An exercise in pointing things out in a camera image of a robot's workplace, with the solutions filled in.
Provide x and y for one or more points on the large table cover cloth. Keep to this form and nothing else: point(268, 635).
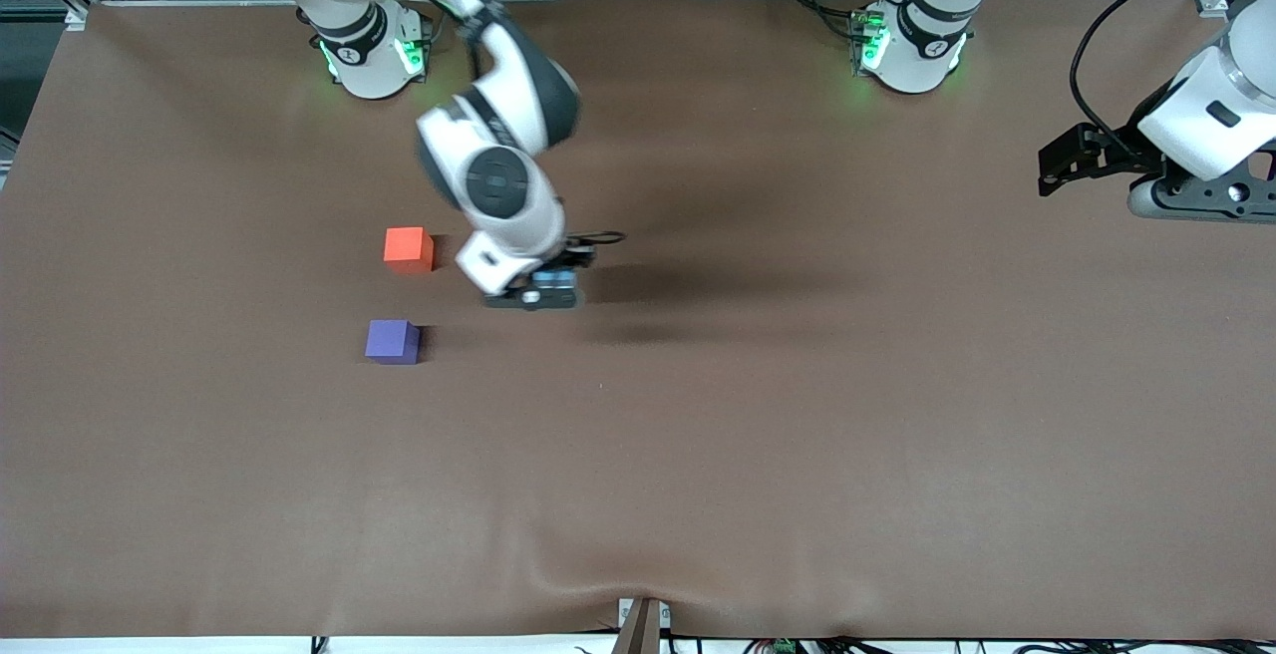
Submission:
point(638, 485)

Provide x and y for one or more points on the brown wooden piece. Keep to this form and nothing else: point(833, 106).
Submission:
point(640, 634)

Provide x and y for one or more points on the orange foam block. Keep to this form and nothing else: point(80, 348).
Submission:
point(407, 247)

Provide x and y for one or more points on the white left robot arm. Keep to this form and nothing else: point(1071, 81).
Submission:
point(917, 46)

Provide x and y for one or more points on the green terminal connector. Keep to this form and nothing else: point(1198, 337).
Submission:
point(783, 647)

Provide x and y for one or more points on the purple foam block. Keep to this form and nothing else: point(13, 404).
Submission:
point(389, 340)

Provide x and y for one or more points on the blue foam block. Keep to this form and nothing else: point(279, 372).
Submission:
point(553, 282)

